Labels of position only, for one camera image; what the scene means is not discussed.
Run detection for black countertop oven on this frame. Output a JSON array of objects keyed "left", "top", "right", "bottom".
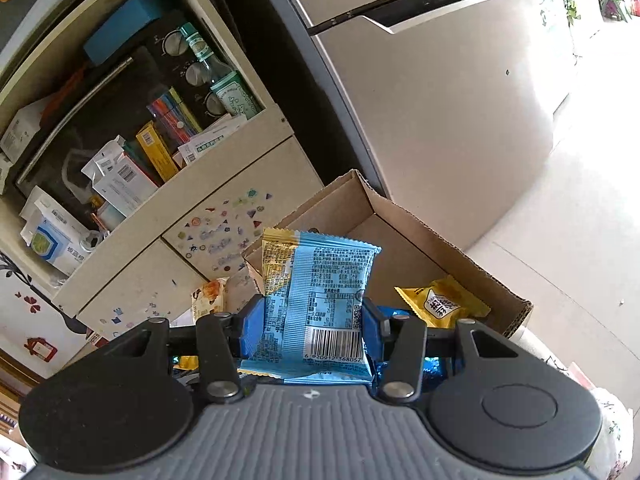
[{"left": 15, "top": 10, "right": 236, "bottom": 211}]

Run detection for green label glass bottle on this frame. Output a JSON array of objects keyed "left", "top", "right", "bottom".
[{"left": 177, "top": 22, "right": 263, "bottom": 118}]

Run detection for yellow text printed packet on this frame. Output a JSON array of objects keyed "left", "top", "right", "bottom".
[{"left": 261, "top": 227, "right": 301, "bottom": 297}]

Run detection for beige cabinet with stickers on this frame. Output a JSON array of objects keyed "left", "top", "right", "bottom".
[{"left": 0, "top": 0, "right": 326, "bottom": 341}]

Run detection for white box with blue print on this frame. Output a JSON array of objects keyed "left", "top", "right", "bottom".
[{"left": 20, "top": 185, "right": 101, "bottom": 278}]

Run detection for silver refrigerator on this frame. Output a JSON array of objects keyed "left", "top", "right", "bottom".
[{"left": 260, "top": 0, "right": 581, "bottom": 251}]

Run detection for brown door frame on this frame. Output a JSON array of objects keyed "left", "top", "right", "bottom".
[{"left": 0, "top": 350, "right": 51, "bottom": 396}]

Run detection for colourful striped box stack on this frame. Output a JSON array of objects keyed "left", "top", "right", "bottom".
[{"left": 146, "top": 87, "right": 203, "bottom": 153}]

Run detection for cream croissant packet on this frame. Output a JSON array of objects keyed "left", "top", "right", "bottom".
[{"left": 191, "top": 277, "right": 231, "bottom": 328}]

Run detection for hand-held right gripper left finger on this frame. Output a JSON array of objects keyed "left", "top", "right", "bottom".
[{"left": 117, "top": 295, "right": 266, "bottom": 403}]

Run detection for plain white box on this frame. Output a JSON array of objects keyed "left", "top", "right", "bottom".
[{"left": 0, "top": 95, "right": 56, "bottom": 163}]

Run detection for white green medicine boxes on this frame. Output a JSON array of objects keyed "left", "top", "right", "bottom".
[{"left": 177, "top": 112, "right": 248, "bottom": 166}]

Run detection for red house wall decal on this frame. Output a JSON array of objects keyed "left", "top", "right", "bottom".
[{"left": 24, "top": 337, "right": 58, "bottom": 363}]

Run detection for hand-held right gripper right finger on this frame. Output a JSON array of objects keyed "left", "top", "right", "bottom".
[{"left": 361, "top": 297, "right": 521, "bottom": 403}]

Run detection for dark blue foil packet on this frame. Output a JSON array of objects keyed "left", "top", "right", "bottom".
[{"left": 370, "top": 305, "right": 451, "bottom": 388}]

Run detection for light blue snack packet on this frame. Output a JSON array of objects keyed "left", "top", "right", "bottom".
[{"left": 239, "top": 230, "right": 382, "bottom": 385}]

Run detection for blue rectangular box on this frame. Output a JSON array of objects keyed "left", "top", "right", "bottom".
[{"left": 82, "top": 0, "right": 173, "bottom": 66}]

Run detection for yellow waffle snack packet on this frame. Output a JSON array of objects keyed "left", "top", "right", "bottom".
[{"left": 394, "top": 276, "right": 492, "bottom": 331}]

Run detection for white barcode carton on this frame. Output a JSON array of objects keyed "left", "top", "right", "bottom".
[{"left": 81, "top": 135, "right": 161, "bottom": 218}]

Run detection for yellow medicine box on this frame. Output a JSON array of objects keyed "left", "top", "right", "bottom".
[{"left": 135, "top": 121, "right": 181, "bottom": 183}]

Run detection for white printed cardboard box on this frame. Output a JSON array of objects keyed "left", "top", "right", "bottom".
[{"left": 241, "top": 169, "right": 535, "bottom": 341}]

